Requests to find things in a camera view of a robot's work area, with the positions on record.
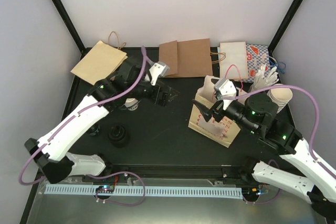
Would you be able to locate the cake print paper bag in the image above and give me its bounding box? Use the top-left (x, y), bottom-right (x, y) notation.
top-left (188, 75), bottom-right (240, 147)

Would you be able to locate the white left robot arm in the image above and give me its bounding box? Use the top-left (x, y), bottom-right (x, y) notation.
top-left (25, 61), bottom-right (176, 184)

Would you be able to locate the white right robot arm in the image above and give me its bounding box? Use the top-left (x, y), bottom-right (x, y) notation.
top-left (193, 93), bottom-right (335, 220)

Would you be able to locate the white paper coffee cup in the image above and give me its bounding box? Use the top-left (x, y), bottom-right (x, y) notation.
top-left (125, 102), bottom-right (139, 111)

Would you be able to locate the stack of paper cups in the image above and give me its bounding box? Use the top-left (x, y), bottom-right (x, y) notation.
top-left (267, 88), bottom-right (293, 113)

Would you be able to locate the white plastic cutlery bunch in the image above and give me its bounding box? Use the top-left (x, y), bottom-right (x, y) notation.
top-left (250, 64), bottom-right (279, 91)

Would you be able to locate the red blue patterned bag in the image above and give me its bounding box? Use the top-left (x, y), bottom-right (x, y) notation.
top-left (245, 44), bottom-right (286, 83)

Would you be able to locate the stack of black lids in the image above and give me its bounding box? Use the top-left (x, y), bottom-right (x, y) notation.
top-left (108, 124), bottom-right (130, 148)

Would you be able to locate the white paper bag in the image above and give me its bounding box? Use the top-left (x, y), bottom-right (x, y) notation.
top-left (210, 41), bottom-right (248, 80)

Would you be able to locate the brown kraft paper bag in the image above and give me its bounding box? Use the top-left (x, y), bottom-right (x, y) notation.
top-left (159, 38), bottom-right (213, 78)

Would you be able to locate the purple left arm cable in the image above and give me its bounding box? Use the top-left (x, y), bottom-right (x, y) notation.
top-left (19, 46), bottom-right (158, 207)

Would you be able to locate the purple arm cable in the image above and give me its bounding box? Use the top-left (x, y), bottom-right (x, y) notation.
top-left (19, 46), bottom-right (158, 207)
top-left (236, 84), bottom-right (336, 204)

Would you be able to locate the tan paper bag with handles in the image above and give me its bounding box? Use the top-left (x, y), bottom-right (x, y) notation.
top-left (71, 31), bottom-right (127, 85)

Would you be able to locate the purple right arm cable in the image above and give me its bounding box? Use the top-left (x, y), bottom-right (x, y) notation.
top-left (236, 84), bottom-right (336, 204)

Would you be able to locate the white perforated front rail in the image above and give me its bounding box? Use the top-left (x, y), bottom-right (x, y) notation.
top-left (44, 184), bottom-right (243, 199)

